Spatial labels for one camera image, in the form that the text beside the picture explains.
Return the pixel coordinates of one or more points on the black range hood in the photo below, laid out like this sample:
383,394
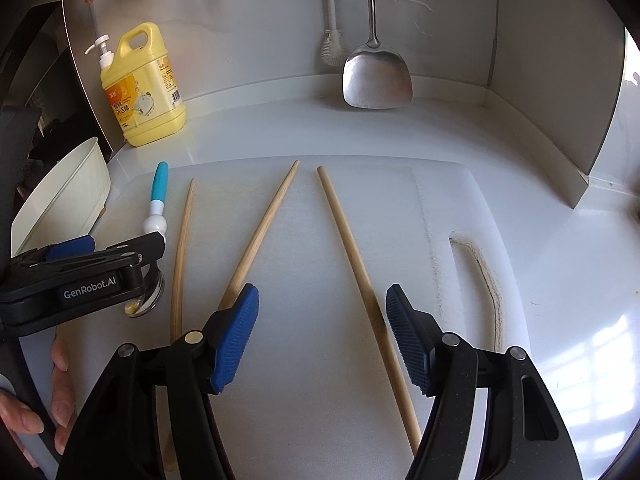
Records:
45,60

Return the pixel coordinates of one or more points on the yellow dish soap bottle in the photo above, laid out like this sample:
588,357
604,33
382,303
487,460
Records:
145,95

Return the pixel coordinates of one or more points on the person's left hand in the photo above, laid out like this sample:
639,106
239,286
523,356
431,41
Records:
62,375

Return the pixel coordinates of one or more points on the bamboo chopstick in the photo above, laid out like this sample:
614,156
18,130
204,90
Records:
350,250
182,240
270,210

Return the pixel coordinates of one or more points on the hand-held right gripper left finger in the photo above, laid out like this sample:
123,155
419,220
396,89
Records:
235,340

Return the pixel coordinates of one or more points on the white plastic cutting board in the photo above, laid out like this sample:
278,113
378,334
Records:
310,360

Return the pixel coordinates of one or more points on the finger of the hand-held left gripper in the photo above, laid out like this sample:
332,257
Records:
75,247
145,247

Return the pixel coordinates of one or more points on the white bottle brush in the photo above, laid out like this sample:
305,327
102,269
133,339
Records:
331,50

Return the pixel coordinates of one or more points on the metal cooking spatula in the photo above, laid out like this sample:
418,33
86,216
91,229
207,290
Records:
377,80

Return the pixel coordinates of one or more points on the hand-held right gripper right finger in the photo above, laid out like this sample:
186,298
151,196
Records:
407,340

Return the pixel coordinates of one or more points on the white round bowl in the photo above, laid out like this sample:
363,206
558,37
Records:
65,195

